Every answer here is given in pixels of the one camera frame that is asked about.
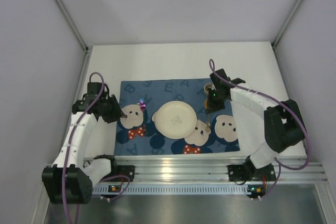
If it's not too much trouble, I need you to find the small beige cup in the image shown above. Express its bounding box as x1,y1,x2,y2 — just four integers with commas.
204,82,213,95

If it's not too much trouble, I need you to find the iridescent purple fork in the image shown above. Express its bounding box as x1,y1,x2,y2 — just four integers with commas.
139,98,148,136

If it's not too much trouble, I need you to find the blue cartoon placemat cloth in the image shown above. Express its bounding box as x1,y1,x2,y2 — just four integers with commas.
114,78,240,156

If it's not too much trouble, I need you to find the gold spoon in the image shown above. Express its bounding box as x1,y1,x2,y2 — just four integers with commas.
204,99,211,133

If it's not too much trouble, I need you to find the cream round plate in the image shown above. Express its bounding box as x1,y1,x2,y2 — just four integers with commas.
153,101,197,140

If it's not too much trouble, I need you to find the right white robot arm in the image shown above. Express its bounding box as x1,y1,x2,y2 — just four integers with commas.
208,69,308,169

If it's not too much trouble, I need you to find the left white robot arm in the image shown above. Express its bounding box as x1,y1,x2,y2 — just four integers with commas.
41,82,125,204

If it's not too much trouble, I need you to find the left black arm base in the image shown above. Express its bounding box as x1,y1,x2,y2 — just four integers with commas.
85,155,135,185

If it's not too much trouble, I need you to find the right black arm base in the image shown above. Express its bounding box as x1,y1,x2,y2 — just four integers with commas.
227,157,276,185

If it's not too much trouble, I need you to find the aluminium rail frame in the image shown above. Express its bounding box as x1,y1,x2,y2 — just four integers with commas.
41,48,328,184

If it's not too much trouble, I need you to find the left frame post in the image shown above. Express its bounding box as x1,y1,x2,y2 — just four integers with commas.
38,0,89,51

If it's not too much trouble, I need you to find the frame post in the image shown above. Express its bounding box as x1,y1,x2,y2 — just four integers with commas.
271,0,322,49
38,0,89,51

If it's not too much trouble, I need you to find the right frame post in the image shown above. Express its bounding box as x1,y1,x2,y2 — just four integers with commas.
271,0,322,49

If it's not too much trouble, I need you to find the perforated cable duct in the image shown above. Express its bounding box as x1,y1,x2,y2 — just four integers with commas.
91,184,266,195

